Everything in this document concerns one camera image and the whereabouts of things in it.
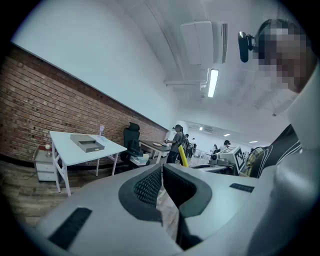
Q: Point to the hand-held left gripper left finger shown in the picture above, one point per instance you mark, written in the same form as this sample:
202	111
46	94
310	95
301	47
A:
100	200

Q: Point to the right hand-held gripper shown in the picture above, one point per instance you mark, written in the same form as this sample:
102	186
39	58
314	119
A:
237	158

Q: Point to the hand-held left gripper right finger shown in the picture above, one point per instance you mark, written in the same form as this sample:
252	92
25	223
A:
225	200

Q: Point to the grey tray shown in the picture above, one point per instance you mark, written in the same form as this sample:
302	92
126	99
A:
87	147

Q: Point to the yellow utility knife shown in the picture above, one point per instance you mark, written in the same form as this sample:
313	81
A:
183	156

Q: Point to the yellow plaid cloth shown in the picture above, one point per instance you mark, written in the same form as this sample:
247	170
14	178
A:
255	160

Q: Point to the person's black patterned shirt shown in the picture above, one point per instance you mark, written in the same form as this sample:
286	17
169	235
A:
282	152

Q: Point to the white table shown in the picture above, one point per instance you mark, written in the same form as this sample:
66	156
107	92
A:
72	152

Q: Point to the pale storage box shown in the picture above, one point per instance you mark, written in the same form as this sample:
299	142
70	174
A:
141	159

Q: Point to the white drawer cabinet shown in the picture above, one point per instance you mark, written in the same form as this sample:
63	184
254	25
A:
45	167

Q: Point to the purple lantern lamp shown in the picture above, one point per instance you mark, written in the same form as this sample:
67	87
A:
101	130

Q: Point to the black office chair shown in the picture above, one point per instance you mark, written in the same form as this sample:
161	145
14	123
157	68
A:
131	136

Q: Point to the small round ornament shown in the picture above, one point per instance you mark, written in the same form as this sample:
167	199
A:
47	148

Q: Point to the dark desk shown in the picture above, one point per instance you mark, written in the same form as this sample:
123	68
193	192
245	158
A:
152	145

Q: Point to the long ceiling light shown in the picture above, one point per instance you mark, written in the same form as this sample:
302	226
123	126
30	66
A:
213	82

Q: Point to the person's head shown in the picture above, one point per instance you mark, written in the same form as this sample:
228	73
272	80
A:
285	55

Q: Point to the white ceiling air conditioner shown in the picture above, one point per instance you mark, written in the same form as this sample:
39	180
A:
203	42

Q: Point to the black head-worn camera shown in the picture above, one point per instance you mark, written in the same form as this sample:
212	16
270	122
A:
243	47

